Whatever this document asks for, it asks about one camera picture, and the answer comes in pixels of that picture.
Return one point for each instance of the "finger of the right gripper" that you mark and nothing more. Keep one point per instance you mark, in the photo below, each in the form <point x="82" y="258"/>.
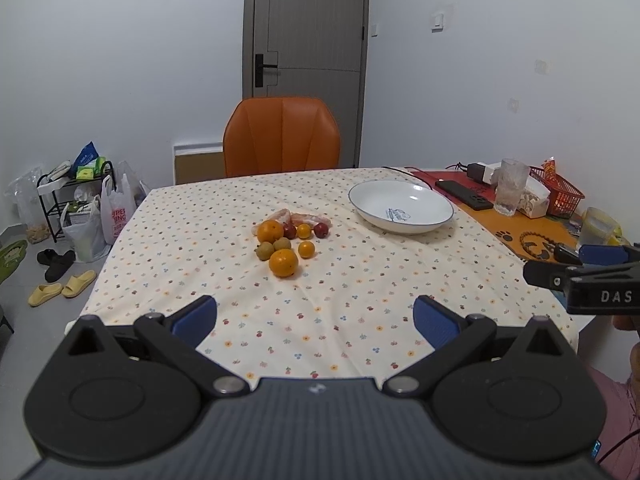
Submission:
<point x="596" y="255"/>
<point x="559" y="276"/>

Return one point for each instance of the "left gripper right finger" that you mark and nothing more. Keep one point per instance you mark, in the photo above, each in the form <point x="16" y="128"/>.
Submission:
<point x="456" y="341"/>

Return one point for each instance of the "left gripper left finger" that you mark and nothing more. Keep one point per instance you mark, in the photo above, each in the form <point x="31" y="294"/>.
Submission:
<point x="173" y="339"/>

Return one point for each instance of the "brown longan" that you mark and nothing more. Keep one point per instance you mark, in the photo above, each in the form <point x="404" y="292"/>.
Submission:
<point x="282" y="243"/>
<point x="264" y="251"/>

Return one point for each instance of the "large orange front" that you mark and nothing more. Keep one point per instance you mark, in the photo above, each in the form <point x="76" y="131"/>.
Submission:
<point x="283" y="263"/>

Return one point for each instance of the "large orange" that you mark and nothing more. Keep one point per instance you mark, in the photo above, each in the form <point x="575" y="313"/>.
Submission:
<point x="283" y="263"/>
<point x="269" y="231"/>

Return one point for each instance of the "large orange back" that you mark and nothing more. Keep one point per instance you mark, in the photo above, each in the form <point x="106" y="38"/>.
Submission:
<point x="269" y="231"/>

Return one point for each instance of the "red cherry fruit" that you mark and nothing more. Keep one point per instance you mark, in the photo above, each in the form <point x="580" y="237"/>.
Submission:
<point x="321" y="230"/>
<point x="289" y="231"/>

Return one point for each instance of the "small yellow kumquat front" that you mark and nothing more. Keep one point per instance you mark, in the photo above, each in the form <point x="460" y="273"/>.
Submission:
<point x="306" y="249"/>

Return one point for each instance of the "small yellow kumquat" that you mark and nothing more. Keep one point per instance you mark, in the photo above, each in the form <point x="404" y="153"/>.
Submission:
<point x="306" y="249"/>
<point x="303" y="231"/>

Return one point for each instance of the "pomelo segment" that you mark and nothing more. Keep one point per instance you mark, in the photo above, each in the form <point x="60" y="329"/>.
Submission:
<point x="310" y="219"/>
<point x="283" y="216"/>

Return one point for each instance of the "small yellow kumquat back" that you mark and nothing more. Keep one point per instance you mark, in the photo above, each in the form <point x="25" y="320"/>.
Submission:
<point x="303" y="231"/>

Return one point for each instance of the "clear plastic container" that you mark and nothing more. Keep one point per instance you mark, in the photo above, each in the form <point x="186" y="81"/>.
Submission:
<point x="597" y="228"/>

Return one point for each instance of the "orange paw print mat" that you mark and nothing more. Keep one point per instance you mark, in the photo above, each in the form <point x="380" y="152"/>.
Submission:
<point x="523" y="237"/>

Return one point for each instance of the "red plastic basket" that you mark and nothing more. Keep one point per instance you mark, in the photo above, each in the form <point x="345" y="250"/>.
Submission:
<point x="564" y="198"/>

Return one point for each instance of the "white snack box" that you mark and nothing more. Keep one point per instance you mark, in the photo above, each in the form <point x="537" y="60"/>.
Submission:
<point x="534" y="201"/>

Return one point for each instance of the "clear glass cup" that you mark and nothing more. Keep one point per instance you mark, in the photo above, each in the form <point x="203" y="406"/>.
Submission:
<point x="511" y="183"/>

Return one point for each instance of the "black remote control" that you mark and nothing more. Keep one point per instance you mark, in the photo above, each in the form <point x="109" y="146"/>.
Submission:
<point x="464" y="195"/>

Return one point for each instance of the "yellow slipper right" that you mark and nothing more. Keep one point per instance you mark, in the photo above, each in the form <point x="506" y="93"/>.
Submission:
<point x="77" y="284"/>

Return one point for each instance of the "yellow slipper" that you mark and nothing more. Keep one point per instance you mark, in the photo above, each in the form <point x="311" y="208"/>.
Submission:
<point x="44" y="293"/>
<point x="77" y="284"/>

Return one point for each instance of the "white power adapter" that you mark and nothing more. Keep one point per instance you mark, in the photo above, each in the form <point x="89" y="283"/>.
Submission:
<point x="483" y="173"/>

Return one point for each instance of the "red table mat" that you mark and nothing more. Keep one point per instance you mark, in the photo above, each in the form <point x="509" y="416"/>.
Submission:
<point x="431" y="177"/>

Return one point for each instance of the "black slippers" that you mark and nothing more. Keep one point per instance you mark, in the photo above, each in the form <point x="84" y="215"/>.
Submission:
<point x="57" y="264"/>

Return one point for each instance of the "yellow slipper left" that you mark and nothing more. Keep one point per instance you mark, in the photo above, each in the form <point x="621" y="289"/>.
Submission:
<point x="44" y="293"/>

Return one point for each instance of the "white red plastic bag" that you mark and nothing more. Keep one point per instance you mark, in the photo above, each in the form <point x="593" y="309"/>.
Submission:
<point x="117" y="207"/>

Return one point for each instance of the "white plate blue rim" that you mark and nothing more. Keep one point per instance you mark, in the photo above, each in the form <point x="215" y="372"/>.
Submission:
<point x="400" y="207"/>

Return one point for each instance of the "floral patterned tablecloth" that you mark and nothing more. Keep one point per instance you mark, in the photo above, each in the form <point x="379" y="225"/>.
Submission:
<point x="347" y="312"/>

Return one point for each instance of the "black shelf rack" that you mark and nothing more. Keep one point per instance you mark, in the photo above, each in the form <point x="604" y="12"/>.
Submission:
<point x="55" y="194"/>

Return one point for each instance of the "blue snack bag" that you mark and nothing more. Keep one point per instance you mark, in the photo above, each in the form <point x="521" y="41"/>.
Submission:
<point x="86" y="155"/>

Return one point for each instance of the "orange leather chair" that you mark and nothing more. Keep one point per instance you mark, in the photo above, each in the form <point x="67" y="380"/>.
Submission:
<point x="274" y="135"/>

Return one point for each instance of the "grey door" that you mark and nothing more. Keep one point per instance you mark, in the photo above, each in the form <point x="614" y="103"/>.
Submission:
<point x="310" y="48"/>

